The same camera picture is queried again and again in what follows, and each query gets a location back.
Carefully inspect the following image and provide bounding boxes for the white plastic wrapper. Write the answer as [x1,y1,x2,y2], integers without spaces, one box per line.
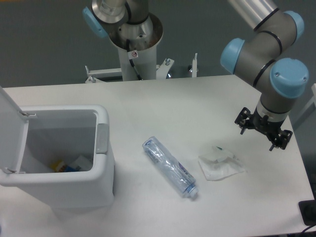
[198,146,246,181]

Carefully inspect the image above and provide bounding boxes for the black device at table edge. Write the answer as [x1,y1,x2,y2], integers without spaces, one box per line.
[298,200,316,226]

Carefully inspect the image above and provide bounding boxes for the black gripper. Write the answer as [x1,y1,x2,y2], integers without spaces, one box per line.
[235,107,293,151]

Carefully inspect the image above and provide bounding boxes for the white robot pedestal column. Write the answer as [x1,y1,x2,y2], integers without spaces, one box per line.
[110,13,163,81]

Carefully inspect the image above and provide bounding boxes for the white trash can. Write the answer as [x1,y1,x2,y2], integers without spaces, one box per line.
[0,105,114,208]

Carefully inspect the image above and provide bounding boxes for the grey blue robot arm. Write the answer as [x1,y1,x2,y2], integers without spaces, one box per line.
[82,0,309,149]

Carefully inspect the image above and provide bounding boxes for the clear plastic water bottle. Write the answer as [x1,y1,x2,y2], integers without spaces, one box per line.
[142,136,198,199]

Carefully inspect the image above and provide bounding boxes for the black cable on pedestal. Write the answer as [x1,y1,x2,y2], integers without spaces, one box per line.
[125,39,144,81]

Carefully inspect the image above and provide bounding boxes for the white metal base frame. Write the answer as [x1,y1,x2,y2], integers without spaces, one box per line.
[84,52,199,83]

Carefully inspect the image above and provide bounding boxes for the white paper trash in bin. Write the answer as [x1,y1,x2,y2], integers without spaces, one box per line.
[69,155,93,171]

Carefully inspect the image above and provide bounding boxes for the white trash can lid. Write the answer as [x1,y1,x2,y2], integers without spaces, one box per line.
[0,88,37,173]

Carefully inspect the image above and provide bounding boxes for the yellow trash item in bin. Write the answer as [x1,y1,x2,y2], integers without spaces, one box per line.
[50,160,67,172]

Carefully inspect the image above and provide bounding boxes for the white frame at right edge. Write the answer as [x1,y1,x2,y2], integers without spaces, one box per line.
[292,83,316,130]

